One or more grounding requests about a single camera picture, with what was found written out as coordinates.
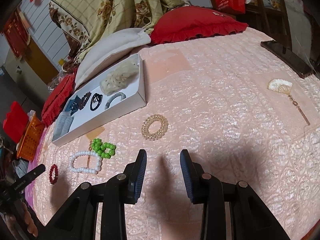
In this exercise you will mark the cream dotted scrunchie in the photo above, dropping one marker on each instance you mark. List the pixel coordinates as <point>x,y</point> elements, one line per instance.
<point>118,78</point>

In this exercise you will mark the red hanging wall decoration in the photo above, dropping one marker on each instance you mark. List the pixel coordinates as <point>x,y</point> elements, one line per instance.
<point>16,34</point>

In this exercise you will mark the blue hair claw clip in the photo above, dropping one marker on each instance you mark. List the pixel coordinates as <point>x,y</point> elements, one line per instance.
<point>74,105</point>

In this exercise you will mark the grey fluffy hair clip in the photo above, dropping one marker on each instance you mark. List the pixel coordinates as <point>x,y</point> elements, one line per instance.
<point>63,123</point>

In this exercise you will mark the red ruffled pillow right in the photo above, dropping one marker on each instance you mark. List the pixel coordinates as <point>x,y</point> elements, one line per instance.
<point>188,23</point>

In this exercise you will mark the white shallow cardboard tray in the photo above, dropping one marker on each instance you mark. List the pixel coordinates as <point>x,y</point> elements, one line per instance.
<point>99,109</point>

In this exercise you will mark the red paper bag in basket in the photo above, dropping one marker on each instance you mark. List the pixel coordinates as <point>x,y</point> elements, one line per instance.
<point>15,122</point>

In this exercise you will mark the red ruffled cushion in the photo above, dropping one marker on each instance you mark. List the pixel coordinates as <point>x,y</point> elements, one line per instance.
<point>57,99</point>

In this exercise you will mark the clear plastic bags pile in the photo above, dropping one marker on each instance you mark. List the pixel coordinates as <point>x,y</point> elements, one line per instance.
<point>66,68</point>

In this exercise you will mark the left hand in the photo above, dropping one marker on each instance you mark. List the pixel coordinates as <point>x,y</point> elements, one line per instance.
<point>26,227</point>

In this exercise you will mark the orange plastic basket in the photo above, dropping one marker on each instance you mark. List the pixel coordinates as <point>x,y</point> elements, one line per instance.
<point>31,139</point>

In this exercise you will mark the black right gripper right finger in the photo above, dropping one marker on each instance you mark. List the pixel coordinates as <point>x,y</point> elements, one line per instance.
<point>192,175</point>

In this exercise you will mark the wooden shelf rack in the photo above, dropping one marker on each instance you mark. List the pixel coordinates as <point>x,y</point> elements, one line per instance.
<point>269,17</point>

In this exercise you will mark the floral checked quilt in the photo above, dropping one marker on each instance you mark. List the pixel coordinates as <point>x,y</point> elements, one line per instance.
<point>85,22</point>

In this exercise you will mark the pink quilted bedspread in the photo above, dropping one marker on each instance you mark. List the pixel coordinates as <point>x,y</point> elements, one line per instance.
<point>208,96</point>

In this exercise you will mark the white pillow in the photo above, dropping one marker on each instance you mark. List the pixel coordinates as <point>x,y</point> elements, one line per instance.
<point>109,50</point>

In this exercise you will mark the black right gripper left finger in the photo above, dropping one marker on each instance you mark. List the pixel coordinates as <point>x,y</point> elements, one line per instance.
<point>135,173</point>

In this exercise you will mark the black smartphone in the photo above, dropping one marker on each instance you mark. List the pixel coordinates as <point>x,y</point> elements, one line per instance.
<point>302,69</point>

